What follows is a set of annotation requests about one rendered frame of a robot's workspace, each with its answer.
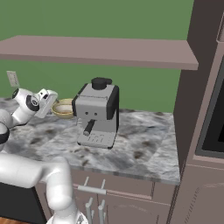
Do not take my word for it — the grey espresso machine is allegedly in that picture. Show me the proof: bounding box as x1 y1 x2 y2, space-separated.
71 76 120 150

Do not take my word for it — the grey drawer handle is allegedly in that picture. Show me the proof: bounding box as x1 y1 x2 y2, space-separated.
77 176 109 196

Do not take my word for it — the black dishwasher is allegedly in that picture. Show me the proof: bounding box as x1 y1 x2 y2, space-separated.
0 182 47 224

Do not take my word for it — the black built-in oven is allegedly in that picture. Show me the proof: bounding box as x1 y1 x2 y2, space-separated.
194 58 224 160

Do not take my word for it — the brown cabinet door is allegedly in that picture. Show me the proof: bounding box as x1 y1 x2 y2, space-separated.
95 191 176 224

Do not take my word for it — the brown wall shelf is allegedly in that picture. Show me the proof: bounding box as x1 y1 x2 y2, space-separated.
0 35 200 71

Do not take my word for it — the yellow bowl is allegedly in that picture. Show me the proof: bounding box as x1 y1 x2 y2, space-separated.
51 98 75 120

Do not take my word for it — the grey cabinet door handle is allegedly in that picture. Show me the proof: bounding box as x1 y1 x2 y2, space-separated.
85 197 95 220
97 199 107 224

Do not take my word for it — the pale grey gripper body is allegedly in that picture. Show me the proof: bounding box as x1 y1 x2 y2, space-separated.
34 89 60 119

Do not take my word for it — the white wall outlet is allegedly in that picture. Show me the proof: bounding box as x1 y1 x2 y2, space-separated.
6 70 21 88

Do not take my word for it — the brown tall cabinet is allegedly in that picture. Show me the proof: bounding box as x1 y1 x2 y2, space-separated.
169 0 224 224

